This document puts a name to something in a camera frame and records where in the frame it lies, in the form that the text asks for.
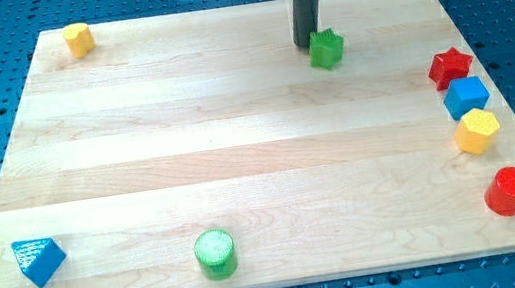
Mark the wooden board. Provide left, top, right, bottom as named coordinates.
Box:
left=0, top=0, right=515, bottom=288

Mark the blue triangle block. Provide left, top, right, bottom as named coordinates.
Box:
left=10, top=237, right=66, bottom=288

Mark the green cylinder block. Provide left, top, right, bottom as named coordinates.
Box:
left=193, top=228, right=238, bottom=281

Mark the red star block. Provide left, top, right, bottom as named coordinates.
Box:
left=428, top=47, right=474, bottom=91

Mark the blue cube block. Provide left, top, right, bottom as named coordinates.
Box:
left=443, top=76, right=490, bottom=120

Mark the green star block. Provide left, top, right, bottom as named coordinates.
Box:
left=309, top=28, right=344, bottom=70

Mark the red cylinder block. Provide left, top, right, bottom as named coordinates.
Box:
left=484, top=166, right=515, bottom=217

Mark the yellow heart block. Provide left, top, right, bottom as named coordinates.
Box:
left=62, top=22, right=96, bottom=59

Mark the yellow hexagon block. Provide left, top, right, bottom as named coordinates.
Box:
left=454, top=108, right=501, bottom=155

